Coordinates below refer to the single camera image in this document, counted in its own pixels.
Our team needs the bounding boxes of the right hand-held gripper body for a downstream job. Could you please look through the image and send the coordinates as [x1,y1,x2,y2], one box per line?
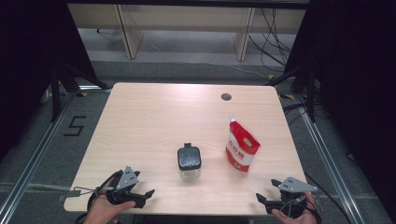
[265,176,318,219]

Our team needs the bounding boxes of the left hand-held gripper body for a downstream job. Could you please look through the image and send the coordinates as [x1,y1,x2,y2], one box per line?
[106,165,148,209]

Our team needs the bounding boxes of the red and white spout pouch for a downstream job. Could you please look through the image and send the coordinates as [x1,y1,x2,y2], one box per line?
[225,114,262,174]

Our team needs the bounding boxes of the glass jar with black lid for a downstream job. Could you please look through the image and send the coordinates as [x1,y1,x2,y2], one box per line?
[177,142,203,180]

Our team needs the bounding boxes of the person's right hand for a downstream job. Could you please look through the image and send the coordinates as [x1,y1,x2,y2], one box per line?
[271,190,318,224]

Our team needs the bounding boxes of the person's left hand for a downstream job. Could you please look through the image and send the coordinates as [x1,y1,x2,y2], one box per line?
[83,181,136,224]

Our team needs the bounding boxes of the black metal stand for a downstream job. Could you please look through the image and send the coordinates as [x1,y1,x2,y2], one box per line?
[50,61,110,123]
[266,65,318,123]

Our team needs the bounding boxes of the black curtain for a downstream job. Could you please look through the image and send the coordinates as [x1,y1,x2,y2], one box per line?
[0,0,99,162]
[284,0,396,217]

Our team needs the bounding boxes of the light wooden shelf unit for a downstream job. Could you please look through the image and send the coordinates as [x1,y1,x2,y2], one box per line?
[66,3,308,62]

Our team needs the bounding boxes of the thin black floor cable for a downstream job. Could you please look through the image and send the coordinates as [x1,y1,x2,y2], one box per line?
[304,172,353,224]

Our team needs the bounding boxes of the aluminium floor rail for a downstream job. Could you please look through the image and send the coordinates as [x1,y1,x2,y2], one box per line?
[0,89,79,220]
[294,94,363,224]

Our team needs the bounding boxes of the metal wire loop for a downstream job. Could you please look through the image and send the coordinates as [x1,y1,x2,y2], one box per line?
[73,186,98,197]

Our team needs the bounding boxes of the black floor cables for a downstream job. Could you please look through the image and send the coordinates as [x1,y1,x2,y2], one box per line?
[281,102,313,126]

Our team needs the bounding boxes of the bundle of black cables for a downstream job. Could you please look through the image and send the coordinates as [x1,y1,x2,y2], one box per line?
[247,7,297,75]

